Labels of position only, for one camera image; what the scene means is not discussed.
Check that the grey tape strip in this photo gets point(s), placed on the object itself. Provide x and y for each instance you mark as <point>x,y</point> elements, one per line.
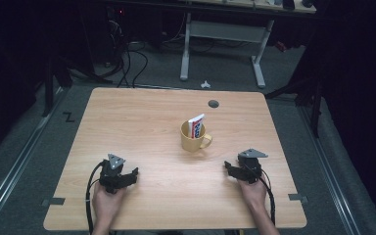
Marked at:
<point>298,197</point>
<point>54,201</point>

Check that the black metal stand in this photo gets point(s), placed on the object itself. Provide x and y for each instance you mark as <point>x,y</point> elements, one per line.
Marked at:
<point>316,107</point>
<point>48,91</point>

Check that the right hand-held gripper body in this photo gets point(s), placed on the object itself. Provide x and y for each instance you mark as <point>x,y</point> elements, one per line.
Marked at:
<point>250,169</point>

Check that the small red object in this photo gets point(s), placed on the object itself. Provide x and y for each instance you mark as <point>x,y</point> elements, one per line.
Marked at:
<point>281,46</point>

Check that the person's left hand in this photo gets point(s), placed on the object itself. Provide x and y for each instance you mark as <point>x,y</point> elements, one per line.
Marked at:
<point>106,205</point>

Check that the yellow mug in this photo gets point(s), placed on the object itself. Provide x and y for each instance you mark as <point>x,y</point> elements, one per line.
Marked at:
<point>192,142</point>

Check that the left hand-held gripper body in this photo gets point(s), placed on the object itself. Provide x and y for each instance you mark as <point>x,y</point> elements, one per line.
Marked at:
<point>111,174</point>

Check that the metal floor rail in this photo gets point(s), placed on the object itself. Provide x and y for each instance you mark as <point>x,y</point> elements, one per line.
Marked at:
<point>329,173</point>
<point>16,169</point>

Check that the person's right hand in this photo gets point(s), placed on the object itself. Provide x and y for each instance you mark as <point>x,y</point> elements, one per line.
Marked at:
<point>253,194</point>

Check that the white toothpaste tube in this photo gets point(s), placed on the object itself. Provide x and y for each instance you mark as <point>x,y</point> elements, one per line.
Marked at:
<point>197,125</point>

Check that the desk with white legs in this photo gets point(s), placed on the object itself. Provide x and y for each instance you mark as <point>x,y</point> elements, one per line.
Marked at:
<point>225,32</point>

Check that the small white floor object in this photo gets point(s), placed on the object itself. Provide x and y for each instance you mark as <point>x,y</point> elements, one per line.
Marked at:
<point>205,84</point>

